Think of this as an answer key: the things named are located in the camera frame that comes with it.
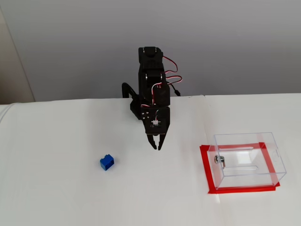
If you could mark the transparent plastic box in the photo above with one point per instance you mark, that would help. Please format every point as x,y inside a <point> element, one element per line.
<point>247,160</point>

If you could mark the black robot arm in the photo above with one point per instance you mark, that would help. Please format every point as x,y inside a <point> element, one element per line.
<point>150,63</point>

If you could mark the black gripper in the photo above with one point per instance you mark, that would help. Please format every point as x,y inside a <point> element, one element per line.
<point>164,122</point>

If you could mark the blue lego brick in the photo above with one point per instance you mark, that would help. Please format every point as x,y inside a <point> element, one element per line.
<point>107,162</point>

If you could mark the silver cylinder lock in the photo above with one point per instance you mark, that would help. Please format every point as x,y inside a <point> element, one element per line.
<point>218,159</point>

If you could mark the red tape frame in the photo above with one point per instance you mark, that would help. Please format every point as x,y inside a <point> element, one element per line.
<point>206,164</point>

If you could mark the black table clamp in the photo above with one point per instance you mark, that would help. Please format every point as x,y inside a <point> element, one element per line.
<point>125,88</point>

